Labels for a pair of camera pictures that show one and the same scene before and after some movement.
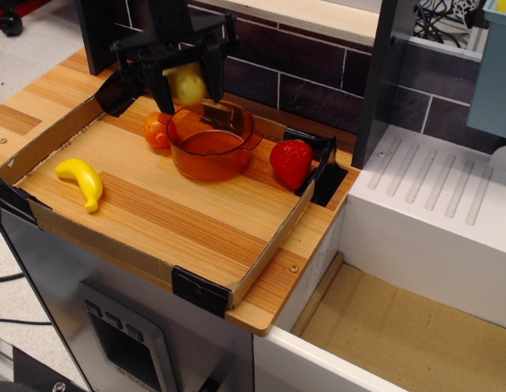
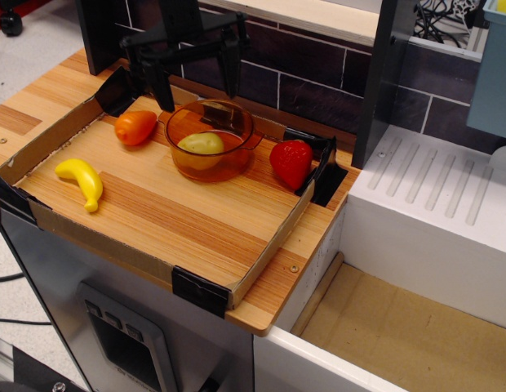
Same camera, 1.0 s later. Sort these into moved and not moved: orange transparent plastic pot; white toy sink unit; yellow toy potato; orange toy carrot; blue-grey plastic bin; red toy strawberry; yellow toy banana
Moved: orange toy carrot; yellow toy potato
Not moved: yellow toy banana; white toy sink unit; red toy strawberry; orange transparent plastic pot; blue-grey plastic bin
